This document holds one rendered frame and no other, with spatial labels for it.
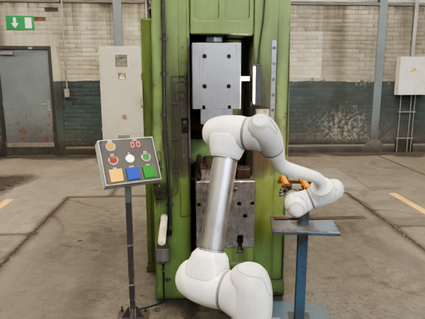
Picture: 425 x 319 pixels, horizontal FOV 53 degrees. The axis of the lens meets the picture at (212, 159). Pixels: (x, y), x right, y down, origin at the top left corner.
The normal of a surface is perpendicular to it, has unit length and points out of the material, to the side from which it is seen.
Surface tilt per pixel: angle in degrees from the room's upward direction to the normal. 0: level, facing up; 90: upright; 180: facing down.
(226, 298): 82
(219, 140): 77
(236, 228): 90
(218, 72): 90
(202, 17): 90
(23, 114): 90
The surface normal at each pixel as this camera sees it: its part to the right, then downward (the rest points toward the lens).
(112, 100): 0.03, 0.19
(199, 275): -0.46, -0.21
